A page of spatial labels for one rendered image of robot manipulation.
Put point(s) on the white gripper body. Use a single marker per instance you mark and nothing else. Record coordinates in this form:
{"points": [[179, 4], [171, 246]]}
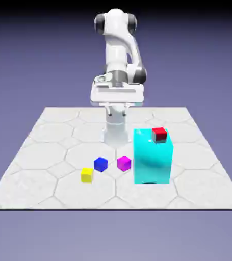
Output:
{"points": [[117, 96]]}

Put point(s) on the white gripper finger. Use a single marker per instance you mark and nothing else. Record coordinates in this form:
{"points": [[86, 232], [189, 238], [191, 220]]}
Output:
{"points": [[124, 111], [108, 111]]}

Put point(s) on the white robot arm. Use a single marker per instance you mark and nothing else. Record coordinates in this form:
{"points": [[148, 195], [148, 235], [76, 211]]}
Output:
{"points": [[115, 40]]}

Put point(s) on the small red cube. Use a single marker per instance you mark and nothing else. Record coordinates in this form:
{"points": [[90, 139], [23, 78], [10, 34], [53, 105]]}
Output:
{"points": [[159, 133]]}

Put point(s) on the small magenta cube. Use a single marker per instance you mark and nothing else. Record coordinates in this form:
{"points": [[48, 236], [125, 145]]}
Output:
{"points": [[124, 163]]}

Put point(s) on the small blue cube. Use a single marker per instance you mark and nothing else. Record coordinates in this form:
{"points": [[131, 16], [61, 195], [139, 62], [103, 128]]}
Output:
{"points": [[100, 164]]}

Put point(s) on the small yellow cube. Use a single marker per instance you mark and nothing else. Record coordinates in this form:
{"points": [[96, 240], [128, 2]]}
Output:
{"points": [[87, 175]]}

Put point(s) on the large cyan box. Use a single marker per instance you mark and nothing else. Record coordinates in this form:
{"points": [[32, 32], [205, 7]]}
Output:
{"points": [[152, 161]]}

